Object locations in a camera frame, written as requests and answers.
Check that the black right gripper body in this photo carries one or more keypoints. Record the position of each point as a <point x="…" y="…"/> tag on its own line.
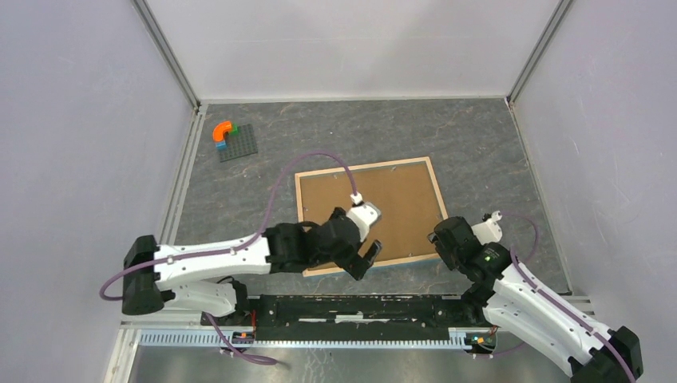
<point x="446" y="256"/>

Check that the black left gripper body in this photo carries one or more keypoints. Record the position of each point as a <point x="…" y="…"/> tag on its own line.
<point x="352" y="262"/>

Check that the brown cardboard backing board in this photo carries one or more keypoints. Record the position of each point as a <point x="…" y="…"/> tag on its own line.
<point x="402" y="201"/>

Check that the light wooden picture frame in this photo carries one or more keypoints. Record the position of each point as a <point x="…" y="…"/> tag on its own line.
<point x="299" y="195"/>

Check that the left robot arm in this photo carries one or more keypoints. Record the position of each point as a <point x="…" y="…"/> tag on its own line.
<point x="157" y="276"/>

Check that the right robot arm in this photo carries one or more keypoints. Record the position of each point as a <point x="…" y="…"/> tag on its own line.
<point x="509" y="296"/>

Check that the grey building block baseplate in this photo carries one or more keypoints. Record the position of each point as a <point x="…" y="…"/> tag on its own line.
<point x="241" y="145"/>

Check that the orange curved toy block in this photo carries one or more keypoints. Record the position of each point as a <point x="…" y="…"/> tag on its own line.
<point x="222" y="130"/>

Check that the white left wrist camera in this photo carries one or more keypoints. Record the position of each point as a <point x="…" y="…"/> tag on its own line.
<point x="363" y="214"/>

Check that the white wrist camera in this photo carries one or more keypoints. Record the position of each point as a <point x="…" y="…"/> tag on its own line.
<point x="489" y="229"/>
<point x="363" y="214"/>

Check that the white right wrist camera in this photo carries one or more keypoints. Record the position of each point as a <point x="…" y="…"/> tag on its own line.
<point x="489" y="229"/>

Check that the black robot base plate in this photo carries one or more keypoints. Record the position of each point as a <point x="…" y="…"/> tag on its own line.
<point x="376" y="317"/>

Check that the aluminium rail with cable comb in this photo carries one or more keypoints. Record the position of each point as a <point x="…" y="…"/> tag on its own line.
<point x="208" y="333"/>

